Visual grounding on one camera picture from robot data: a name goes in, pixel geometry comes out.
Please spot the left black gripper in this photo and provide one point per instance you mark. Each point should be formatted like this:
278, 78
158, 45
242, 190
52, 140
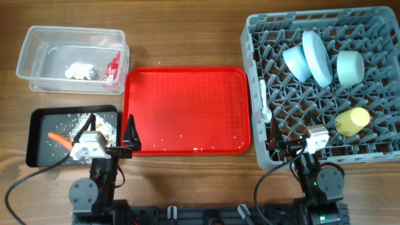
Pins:
130, 137

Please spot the yellow plastic cup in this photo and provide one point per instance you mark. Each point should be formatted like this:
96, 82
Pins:
350, 122

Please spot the light blue bowl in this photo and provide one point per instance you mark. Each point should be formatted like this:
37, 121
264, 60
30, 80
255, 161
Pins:
296, 62

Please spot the mint green bowl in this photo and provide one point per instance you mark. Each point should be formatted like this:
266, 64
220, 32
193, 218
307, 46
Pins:
350, 68

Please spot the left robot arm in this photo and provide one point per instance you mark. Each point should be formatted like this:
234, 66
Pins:
92, 198

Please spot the white plastic spoon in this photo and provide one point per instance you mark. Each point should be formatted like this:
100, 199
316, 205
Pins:
265, 111

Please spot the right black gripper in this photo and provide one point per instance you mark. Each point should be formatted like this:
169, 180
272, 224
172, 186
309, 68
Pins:
277, 141

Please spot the rice and food scraps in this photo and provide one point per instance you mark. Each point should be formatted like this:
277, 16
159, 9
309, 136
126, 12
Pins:
70, 126

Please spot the black plastic tray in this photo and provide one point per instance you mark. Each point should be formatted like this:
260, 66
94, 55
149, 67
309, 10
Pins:
39, 154

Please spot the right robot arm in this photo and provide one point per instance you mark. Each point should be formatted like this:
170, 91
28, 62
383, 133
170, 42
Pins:
322, 184

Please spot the white napkin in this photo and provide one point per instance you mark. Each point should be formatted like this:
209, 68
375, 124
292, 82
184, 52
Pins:
80, 71

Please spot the red sauce packet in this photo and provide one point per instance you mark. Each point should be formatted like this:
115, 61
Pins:
110, 78

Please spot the red serving tray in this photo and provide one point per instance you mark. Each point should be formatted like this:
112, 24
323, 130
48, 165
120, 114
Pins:
193, 110

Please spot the light blue plate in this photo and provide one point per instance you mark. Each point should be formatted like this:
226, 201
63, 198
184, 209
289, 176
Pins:
317, 58

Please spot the clear plastic bin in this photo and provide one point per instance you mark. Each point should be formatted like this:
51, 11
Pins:
48, 51

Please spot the grey dishwasher rack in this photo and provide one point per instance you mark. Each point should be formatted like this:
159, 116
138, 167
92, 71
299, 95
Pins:
371, 31

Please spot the orange carrot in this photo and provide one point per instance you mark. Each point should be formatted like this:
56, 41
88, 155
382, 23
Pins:
62, 140

